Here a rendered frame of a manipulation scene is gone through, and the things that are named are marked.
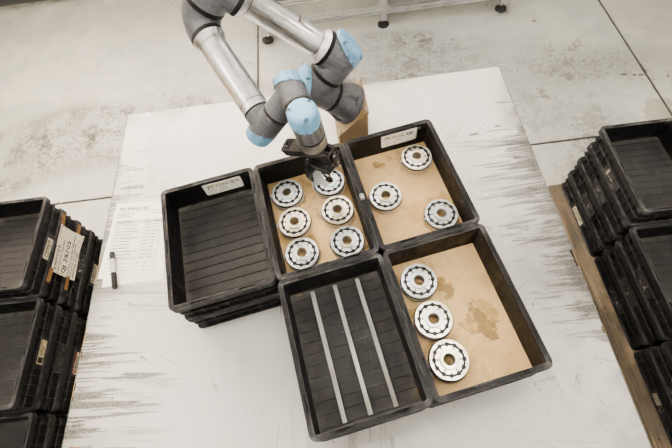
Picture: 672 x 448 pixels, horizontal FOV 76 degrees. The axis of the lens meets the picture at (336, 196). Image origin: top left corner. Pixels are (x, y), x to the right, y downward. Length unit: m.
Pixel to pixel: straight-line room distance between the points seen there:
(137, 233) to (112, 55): 2.15
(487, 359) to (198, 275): 0.86
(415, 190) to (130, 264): 1.01
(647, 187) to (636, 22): 1.76
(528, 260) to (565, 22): 2.25
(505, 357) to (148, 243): 1.21
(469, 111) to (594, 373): 0.99
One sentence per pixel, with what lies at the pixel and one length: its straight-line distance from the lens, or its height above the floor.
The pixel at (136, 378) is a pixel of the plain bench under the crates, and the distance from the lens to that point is 1.53.
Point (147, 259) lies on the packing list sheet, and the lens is 1.64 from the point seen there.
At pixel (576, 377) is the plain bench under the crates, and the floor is 0.70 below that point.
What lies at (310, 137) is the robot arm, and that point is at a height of 1.23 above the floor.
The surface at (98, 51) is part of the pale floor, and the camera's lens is 3.75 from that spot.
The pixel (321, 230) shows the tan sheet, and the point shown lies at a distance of 1.35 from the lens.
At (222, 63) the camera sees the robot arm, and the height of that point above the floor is 1.25.
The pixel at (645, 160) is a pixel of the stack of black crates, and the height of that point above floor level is 0.49.
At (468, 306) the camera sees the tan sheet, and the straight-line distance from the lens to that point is 1.28.
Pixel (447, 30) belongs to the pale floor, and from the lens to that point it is 3.25.
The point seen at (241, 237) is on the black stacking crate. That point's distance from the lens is 1.40.
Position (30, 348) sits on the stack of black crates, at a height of 0.47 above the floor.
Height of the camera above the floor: 2.04
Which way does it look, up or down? 60 degrees down
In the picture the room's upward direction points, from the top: 10 degrees counter-clockwise
